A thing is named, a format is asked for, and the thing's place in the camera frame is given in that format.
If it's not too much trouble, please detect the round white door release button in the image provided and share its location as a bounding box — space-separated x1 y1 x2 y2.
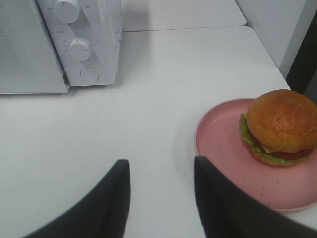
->
80 67 99 83

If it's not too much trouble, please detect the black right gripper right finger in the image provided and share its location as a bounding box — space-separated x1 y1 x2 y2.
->
194 156 317 238

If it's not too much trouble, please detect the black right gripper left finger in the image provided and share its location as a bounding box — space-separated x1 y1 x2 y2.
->
28 159 131 238

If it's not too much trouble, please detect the burger with lettuce and cheese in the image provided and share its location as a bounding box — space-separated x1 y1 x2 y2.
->
239 89 317 167

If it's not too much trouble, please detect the white right partition panel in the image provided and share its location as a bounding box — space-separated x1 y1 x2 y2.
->
236 0 317 78

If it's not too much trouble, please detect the pink round plate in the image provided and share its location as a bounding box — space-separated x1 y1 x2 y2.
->
195 99 317 212

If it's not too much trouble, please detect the white microwave oven body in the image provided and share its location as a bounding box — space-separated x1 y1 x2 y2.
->
38 0 123 87

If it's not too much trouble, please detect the white microwave knob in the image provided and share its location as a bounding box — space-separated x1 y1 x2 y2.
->
54 0 81 23
68 38 93 61

